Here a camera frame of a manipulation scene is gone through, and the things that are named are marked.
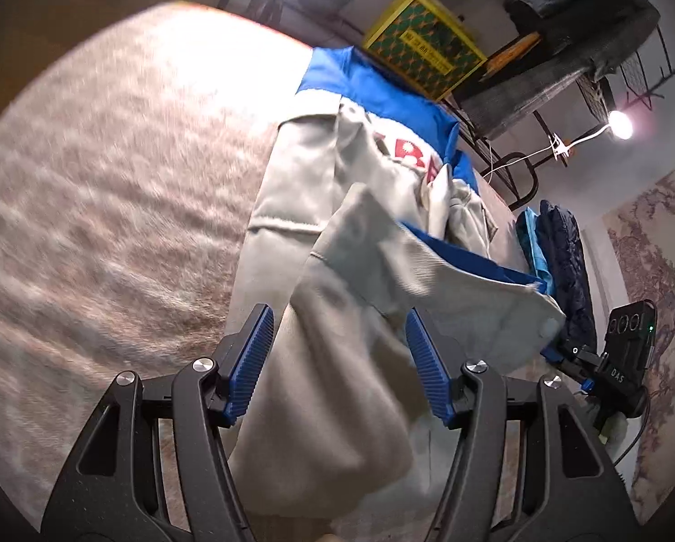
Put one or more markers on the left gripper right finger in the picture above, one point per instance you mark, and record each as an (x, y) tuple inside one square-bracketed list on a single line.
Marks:
[(439, 361)]

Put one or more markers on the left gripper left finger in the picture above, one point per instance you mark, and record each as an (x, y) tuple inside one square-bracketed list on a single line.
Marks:
[(240, 358)]

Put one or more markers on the white and blue jacket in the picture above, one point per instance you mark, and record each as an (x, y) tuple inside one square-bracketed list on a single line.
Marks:
[(366, 211)]

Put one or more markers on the black clothes rack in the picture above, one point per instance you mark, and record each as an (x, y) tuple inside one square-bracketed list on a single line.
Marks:
[(515, 35)]

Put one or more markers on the navy quilted jacket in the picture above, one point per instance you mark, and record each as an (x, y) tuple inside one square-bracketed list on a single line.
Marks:
[(559, 238)]

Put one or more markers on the plaid bed blanket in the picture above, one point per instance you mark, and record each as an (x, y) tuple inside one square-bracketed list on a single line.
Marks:
[(128, 174)]

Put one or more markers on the white clip desk lamp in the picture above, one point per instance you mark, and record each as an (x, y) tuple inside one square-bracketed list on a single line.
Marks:
[(618, 124)]

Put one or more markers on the yellow green gift box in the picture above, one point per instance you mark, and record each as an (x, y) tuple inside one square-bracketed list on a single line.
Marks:
[(425, 45)]

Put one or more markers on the grey plaid coat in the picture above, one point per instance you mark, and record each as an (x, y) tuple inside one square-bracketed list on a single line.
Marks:
[(499, 107)]

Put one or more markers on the landscape wall tapestry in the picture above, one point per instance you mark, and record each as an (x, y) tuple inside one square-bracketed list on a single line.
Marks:
[(642, 232)]

